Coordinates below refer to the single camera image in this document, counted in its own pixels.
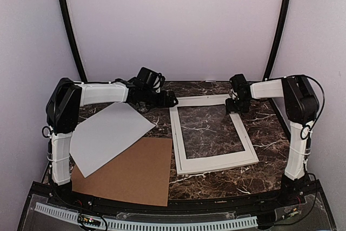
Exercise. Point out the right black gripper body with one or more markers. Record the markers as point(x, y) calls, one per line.
point(238, 106)

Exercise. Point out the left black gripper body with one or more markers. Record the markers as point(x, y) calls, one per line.
point(158, 101)

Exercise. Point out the clear acrylic sheet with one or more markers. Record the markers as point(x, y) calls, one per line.
point(208, 131)

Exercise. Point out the white mat board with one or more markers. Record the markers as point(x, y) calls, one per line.
point(213, 159)

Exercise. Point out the white picture frame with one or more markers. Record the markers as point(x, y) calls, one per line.
point(216, 168)

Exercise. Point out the dark landscape photo print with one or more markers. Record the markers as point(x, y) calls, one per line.
point(106, 134)

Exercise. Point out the brown cardboard backing board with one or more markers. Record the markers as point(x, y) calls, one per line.
point(138, 175)

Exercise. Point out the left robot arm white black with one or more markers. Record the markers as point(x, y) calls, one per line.
point(62, 110)

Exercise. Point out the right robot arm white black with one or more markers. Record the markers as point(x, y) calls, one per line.
point(304, 101)

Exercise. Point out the small green circuit board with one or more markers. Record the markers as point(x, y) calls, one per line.
point(87, 219)

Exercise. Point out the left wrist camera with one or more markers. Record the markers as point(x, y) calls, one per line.
point(159, 83)

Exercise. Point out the black front rail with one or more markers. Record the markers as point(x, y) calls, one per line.
point(262, 203)

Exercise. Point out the white slotted cable duct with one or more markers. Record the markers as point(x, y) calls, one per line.
point(71, 216)

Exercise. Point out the right black corner post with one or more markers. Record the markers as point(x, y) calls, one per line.
point(277, 39)

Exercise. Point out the black corner post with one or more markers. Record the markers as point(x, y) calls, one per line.
point(72, 40)
point(277, 39)

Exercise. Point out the left black corner post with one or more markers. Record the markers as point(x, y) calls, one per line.
point(72, 40)

